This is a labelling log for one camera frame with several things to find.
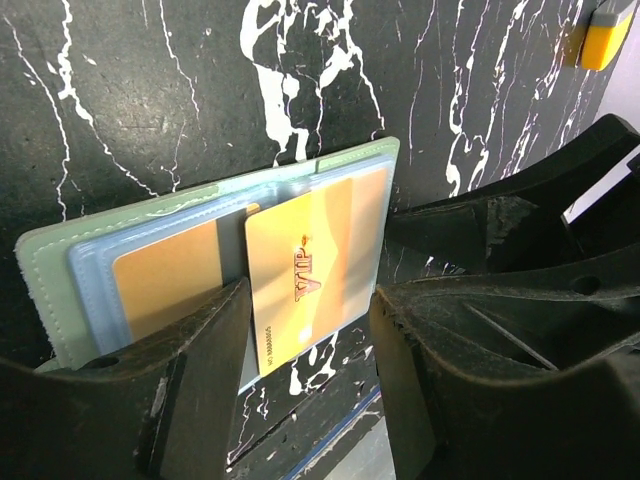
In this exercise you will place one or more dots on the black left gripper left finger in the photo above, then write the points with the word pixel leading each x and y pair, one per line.
pixel 161 408

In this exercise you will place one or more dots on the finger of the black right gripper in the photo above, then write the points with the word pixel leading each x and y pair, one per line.
pixel 534 286

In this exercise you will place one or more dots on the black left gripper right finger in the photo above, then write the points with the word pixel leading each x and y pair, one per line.
pixel 456 410

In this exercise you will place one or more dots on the orange VIP card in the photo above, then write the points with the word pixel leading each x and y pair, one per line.
pixel 297 264
pixel 165 281

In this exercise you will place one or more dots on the mint green card holder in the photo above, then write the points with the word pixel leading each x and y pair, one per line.
pixel 68 267

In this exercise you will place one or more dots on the brown gold credit card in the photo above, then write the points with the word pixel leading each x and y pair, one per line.
pixel 368 212

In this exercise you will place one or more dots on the yellow grey small block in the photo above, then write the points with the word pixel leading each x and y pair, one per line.
pixel 597 41

